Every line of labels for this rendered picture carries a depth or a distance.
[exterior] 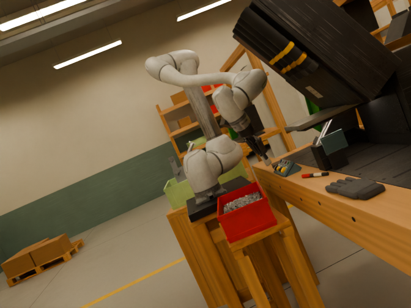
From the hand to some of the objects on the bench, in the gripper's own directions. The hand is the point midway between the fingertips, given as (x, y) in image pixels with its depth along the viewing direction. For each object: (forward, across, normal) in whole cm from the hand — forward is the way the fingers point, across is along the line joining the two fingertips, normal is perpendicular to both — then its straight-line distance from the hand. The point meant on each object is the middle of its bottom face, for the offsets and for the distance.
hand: (265, 158), depth 150 cm
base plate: (+16, +32, +26) cm, 44 cm away
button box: (+14, +6, +2) cm, 16 cm away
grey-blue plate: (+8, +35, +10) cm, 38 cm away
